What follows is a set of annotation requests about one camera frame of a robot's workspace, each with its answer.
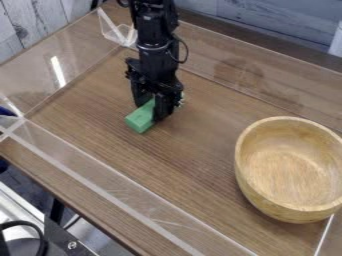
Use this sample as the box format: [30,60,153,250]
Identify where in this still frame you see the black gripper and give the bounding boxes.
[125,44,182,122]

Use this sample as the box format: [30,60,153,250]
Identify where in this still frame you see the green rectangular block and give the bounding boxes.
[124,93,185,135]

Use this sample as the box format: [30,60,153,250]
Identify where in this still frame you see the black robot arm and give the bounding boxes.
[125,0,184,122]

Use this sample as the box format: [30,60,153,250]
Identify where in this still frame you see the light wooden bowl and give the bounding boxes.
[233,116,342,223]

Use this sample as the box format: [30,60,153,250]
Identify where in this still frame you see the clear acrylic corner bracket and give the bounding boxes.
[97,8,137,47]

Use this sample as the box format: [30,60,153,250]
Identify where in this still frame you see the clear acrylic tray wall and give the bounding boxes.
[0,105,257,256]

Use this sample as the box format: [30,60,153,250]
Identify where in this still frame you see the black cable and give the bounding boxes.
[0,220,50,256]

